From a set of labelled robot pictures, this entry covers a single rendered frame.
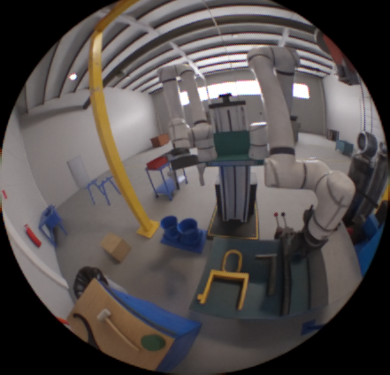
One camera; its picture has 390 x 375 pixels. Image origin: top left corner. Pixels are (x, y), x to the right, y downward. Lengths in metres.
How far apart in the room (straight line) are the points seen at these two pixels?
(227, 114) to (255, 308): 1.33
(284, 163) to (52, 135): 10.35
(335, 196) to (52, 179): 10.01
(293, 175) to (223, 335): 1.63
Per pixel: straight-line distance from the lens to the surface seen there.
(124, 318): 0.89
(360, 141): 1.09
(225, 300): 0.58
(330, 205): 0.32
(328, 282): 0.60
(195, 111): 0.76
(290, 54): 0.70
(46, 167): 9.84
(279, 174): 0.34
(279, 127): 0.38
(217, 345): 1.72
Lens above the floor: 1.64
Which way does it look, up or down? 27 degrees down
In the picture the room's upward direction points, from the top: 12 degrees counter-clockwise
